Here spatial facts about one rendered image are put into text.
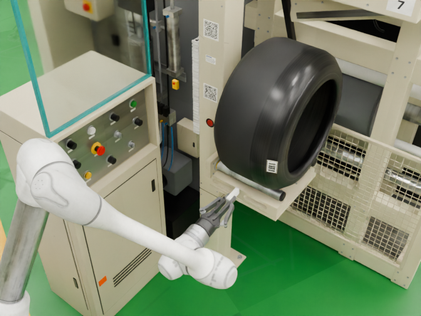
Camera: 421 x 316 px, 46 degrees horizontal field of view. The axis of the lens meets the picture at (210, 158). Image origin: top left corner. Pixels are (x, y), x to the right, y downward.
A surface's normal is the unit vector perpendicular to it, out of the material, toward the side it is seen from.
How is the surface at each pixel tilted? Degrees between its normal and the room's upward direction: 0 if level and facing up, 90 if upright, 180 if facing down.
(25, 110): 0
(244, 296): 0
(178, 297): 0
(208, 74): 90
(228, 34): 90
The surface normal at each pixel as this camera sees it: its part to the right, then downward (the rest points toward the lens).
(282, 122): 0.17, 0.29
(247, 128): -0.56, 0.23
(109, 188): 0.80, 0.40
